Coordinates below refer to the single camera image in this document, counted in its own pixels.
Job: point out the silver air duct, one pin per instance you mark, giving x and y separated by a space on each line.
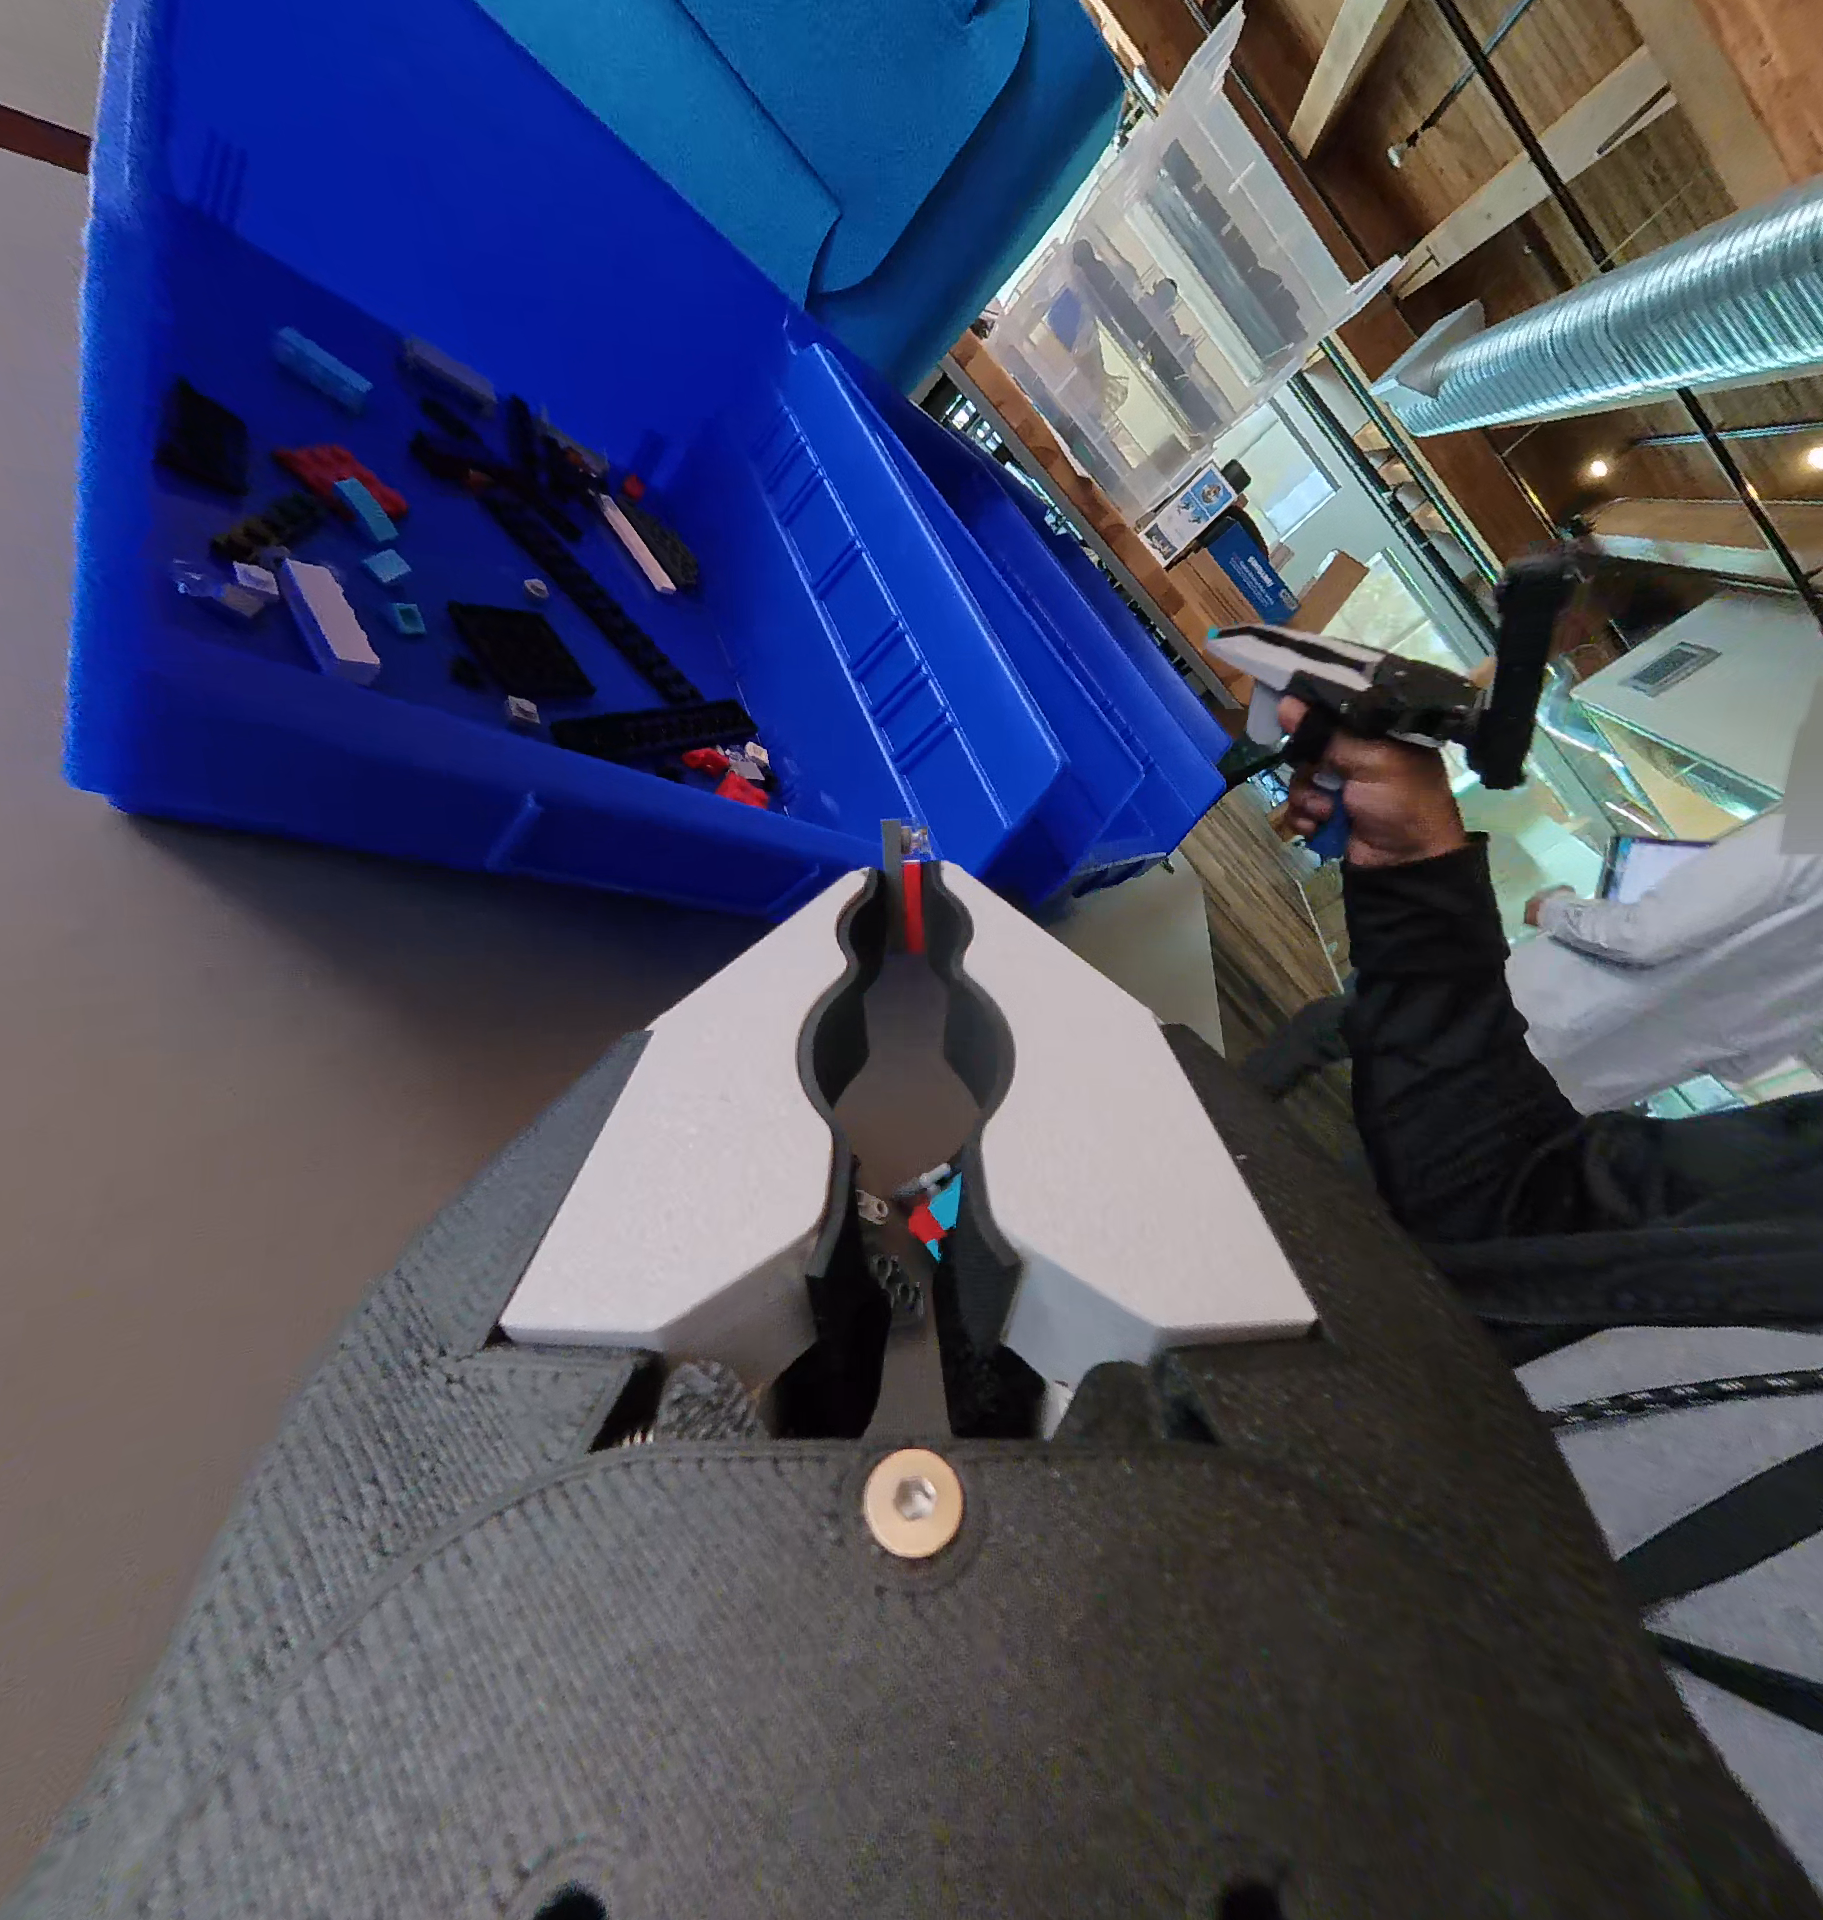
1647 316

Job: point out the pile of loose toy bricks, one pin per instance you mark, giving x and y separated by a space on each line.
461 571

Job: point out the blue cardboard box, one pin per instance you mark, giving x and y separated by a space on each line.
1250 571

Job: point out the person's right forearm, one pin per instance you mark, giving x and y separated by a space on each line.
1451 1050

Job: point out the cardboard sheet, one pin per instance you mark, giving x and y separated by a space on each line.
1332 592

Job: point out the open laptop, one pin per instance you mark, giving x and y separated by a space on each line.
1655 867

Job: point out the teal and black brick block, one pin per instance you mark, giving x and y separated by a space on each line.
934 1208

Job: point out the clear plastic drawer organiser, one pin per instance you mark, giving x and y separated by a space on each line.
1181 301

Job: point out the wooden table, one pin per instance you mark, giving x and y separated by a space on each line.
1091 510

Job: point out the wooden box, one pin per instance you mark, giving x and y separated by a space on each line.
1219 608

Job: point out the grey desk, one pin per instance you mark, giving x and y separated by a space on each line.
176 1125

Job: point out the black brick assembly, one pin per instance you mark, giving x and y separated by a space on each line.
898 1291

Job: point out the red and teal brick assembly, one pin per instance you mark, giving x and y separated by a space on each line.
912 892

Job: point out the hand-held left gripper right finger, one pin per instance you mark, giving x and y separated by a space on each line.
1152 1185

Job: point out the person's right hand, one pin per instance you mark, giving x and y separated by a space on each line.
1392 795

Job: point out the person's grey sweatshirt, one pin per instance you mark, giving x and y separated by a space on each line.
1751 1576

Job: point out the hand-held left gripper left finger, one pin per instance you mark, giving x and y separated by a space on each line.
656 1201

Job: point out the small printed card box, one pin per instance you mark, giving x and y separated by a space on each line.
1194 503

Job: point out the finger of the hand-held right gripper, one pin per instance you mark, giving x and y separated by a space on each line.
1302 648
1266 712

